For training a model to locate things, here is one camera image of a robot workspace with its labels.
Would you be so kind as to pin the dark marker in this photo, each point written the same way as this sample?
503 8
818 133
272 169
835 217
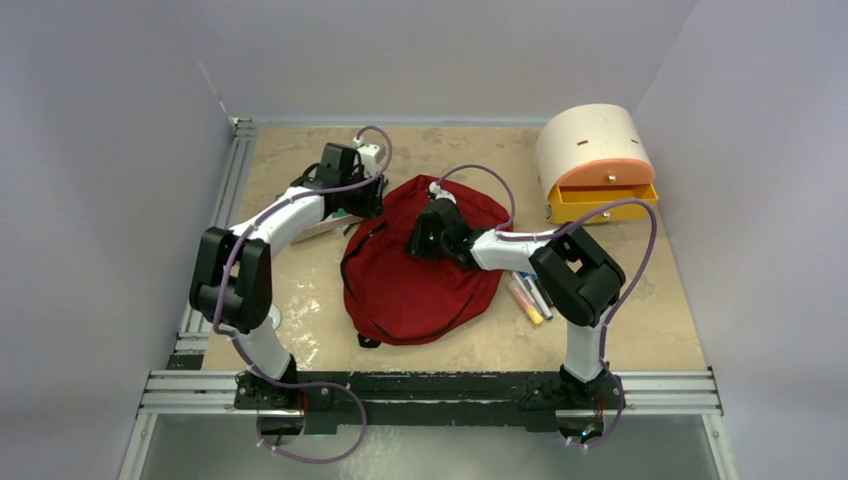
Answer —
543 292

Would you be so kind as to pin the green activity book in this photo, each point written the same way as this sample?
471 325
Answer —
303 220

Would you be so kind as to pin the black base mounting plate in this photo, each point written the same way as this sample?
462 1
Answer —
538 401

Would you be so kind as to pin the yellow marker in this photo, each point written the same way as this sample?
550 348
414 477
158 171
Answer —
526 304

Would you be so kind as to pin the red student backpack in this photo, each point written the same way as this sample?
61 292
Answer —
396 299

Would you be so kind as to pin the orange upper drawer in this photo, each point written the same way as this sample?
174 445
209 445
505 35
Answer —
599 175

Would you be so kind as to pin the aluminium frame rails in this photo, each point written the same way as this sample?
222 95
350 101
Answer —
670 427

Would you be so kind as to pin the white blue marker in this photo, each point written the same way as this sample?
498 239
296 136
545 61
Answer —
532 292

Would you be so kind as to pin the cream rounded drawer cabinet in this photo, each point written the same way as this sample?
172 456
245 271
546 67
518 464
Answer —
588 132

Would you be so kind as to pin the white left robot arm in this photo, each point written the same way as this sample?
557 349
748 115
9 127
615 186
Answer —
232 282

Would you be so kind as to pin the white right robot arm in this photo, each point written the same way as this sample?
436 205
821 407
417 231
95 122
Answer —
582 280

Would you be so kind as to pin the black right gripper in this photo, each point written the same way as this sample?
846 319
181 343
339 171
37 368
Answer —
416 247

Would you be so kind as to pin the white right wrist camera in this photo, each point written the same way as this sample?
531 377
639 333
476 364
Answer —
437 192

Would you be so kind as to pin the white blue oval case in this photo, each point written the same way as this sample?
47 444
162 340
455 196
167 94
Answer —
274 316

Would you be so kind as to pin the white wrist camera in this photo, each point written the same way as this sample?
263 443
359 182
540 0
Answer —
371 155
437 192

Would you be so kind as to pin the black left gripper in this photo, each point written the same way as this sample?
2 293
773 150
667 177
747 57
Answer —
371 208

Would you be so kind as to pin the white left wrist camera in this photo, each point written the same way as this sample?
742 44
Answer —
371 155

